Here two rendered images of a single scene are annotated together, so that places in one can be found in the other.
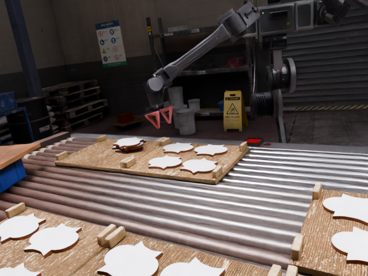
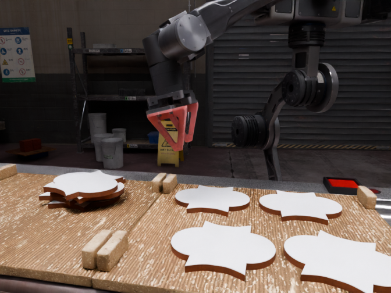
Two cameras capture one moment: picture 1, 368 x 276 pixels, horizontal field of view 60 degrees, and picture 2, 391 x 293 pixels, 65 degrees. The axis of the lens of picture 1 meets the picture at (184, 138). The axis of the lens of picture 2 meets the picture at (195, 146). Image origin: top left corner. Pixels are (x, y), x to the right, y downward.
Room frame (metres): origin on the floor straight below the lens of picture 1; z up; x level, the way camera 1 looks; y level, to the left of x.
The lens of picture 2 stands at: (0.84, 0.26, 1.17)
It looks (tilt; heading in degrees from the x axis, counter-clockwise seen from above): 13 degrees down; 340
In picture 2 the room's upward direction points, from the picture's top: straight up
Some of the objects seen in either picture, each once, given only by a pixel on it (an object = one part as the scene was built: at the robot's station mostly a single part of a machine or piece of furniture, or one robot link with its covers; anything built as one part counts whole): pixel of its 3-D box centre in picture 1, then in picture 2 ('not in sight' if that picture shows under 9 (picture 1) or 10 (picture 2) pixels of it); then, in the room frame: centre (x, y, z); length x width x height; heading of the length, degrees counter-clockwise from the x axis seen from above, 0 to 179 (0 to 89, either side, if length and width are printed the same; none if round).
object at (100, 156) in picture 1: (112, 153); (39, 209); (1.45, 0.35, 0.93); 0.41 x 0.35 x 0.02; 59
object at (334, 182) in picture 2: (252, 142); (343, 186); (1.36, -0.31, 0.92); 0.06 x 0.06 x 0.01; 58
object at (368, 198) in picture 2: (243, 146); (366, 196); (1.24, -0.24, 0.95); 0.06 x 0.02 x 0.03; 148
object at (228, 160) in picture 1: (187, 159); (262, 230); (1.23, 0.00, 0.93); 0.41 x 0.35 x 0.02; 58
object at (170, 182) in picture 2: (165, 142); (170, 183); (1.45, 0.09, 0.95); 0.06 x 0.02 x 0.03; 148
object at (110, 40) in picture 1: (110, 44); (15, 55); (6.99, 1.28, 1.55); 0.61 x 0.02 x 0.91; 66
